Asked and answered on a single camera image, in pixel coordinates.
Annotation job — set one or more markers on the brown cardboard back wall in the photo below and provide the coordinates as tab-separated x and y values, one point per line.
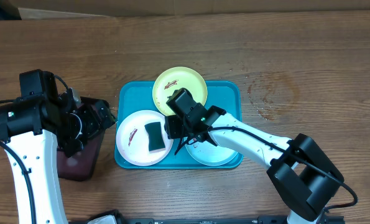
37	9

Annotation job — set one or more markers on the light blue plate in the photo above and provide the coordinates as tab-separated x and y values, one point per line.
214	156

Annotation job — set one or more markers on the yellow plate with stain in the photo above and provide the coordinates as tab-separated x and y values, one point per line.
174	79

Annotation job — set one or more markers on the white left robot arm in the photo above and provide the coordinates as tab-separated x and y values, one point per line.
49	136

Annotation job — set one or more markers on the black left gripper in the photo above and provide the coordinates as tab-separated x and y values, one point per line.
95	125

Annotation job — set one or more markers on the white plate with stain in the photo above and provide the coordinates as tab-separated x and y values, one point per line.
132	140

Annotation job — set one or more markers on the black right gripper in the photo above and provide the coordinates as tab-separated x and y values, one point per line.
173	129

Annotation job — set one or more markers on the blue plastic tray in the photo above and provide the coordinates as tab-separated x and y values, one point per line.
137	95

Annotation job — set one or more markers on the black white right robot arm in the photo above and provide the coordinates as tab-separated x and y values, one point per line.
300	171

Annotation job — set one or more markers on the black water tray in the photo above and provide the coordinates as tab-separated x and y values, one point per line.
80	167

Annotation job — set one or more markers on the green pink sponge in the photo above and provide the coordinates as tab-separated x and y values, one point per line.
156	141

